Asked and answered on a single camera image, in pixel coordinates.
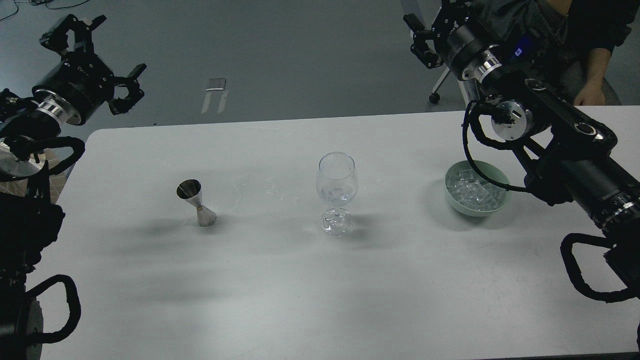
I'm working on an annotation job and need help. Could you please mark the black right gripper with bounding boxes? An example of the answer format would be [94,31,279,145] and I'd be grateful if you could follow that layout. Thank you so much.
[403,0,502,82]

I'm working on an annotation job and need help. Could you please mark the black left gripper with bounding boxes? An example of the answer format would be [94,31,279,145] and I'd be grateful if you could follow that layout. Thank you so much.
[31,14,147,126]

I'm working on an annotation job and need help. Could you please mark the clear ice cubes pile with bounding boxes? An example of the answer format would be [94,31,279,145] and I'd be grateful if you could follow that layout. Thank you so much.
[445,169,506,211]

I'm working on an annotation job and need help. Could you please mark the steel cocktail jigger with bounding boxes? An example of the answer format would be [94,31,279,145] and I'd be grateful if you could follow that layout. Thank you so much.
[176,178,217,228]

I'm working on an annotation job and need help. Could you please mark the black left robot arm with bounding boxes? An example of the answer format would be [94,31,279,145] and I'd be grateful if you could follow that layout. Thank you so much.
[0,14,147,360]

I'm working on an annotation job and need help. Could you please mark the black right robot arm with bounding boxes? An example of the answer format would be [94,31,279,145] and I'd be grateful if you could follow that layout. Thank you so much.
[403,0,639,303]

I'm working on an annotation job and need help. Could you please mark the clear wine glass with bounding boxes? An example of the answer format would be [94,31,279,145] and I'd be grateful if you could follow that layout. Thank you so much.
[315,152,359,237]

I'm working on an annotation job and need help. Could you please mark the person's hand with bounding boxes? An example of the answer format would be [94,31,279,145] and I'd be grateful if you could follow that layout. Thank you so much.
[573,79,606,106]

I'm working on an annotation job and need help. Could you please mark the beige checkered cloth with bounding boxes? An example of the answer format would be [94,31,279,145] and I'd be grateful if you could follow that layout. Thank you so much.
[0,150,68,206]

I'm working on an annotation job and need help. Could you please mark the person in dark jacket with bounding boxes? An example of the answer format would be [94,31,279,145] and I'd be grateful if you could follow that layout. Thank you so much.
[470,0,639,106]

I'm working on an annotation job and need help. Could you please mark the green bowl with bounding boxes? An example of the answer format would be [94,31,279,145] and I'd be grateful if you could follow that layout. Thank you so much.
[445,160,512,218]

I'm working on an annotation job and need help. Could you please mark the black floor cables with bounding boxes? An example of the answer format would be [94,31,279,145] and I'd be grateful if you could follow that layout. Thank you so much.
[0,0,92,23]

